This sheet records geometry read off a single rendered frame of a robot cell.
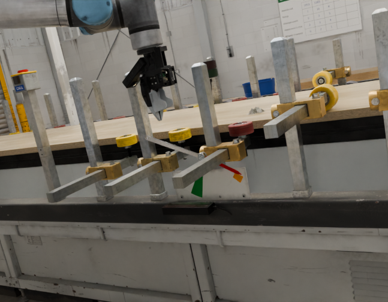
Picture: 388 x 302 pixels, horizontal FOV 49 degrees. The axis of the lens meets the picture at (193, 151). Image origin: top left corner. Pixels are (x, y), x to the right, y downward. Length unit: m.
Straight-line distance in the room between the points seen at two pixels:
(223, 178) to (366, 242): 0.43
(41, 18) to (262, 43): 7.75
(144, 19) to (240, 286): 1.08
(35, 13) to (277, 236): 0.90
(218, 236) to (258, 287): 0.40
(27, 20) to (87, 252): 1.35
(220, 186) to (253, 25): 7.59
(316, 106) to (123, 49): 9.33
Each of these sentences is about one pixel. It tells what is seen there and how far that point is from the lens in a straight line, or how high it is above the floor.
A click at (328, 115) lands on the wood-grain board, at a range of 1.35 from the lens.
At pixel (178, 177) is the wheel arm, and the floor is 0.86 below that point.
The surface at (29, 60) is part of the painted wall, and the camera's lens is 11.30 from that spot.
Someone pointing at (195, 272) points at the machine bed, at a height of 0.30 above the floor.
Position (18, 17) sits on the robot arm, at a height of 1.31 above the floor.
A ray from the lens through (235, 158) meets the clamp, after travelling 1.24.
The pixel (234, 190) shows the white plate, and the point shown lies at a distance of 1.28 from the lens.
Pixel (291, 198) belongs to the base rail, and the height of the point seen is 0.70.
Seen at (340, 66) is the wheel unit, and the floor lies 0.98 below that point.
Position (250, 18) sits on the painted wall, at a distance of 8.80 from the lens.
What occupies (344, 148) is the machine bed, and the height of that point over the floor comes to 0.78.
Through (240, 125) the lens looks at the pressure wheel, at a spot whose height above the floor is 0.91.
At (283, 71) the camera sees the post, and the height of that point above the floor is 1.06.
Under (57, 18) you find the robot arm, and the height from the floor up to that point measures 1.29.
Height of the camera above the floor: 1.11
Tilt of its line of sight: 11 degrees down
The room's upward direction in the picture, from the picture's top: 12 degrees counter-clockwise
